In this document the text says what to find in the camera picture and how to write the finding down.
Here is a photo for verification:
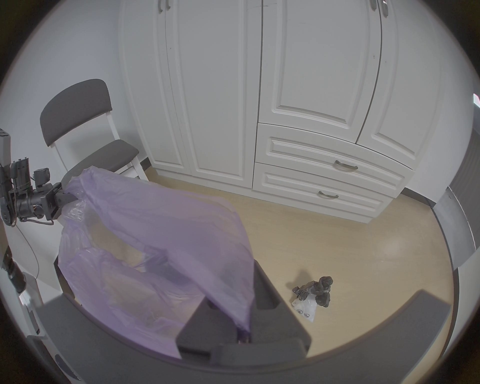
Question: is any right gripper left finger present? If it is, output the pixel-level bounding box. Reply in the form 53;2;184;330
175;295;251;357

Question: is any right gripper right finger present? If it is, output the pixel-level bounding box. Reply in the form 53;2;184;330
250;259;313;349

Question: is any clear printed wrapper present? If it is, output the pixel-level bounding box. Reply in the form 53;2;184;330
292;296;319;322

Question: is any black plastic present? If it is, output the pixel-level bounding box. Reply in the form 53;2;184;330
292;275;334;309

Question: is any purple plastic bag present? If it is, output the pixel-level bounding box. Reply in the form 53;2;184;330
58;167;257;357

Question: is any white chair dark grey seat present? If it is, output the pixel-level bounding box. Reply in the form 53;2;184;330
39;79;151;184

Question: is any white wardrobe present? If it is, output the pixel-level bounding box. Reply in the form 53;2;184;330
118;0;445;225

